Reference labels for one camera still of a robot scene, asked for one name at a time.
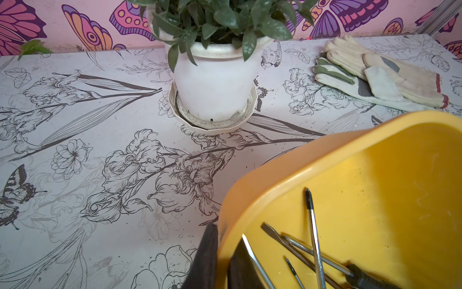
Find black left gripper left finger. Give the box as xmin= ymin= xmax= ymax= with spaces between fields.
xmin=181 ymin=223 xmax=218 ymax=289

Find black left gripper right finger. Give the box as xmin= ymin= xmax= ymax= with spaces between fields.
xmin=227 ymin=245 xmax=264 ymax=289

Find yellow plastic storage tray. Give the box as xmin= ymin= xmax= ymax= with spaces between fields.
xmin=215 ymin=111 xmax=462 ymax=289

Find white pot saucer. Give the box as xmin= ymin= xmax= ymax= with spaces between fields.
xmin=168 ymin=81 xmax=258 ymax=136

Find white plant pot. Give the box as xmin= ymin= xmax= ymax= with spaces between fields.
xmin=146 ymin=3 xmax=275 ymax=122

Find white green work glove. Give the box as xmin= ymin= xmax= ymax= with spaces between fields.
xmin=314 ymin=57 xmax=434 ymax=112

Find green potted plant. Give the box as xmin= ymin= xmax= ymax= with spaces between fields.
xmin=133 ymin=0 xmax=317 ymax=71

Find beige work glove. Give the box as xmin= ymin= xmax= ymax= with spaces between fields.
xmin=324 ymin=36 xmax=449 ymax=108

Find small green leaf sprig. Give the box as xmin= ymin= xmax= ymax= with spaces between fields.
xmin=18 ymin=39 xmax=52 ymax=60

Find aluminium frame bars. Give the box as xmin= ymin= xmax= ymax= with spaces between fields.
xmin=416 ymin=0 xmax=462 ymax=36

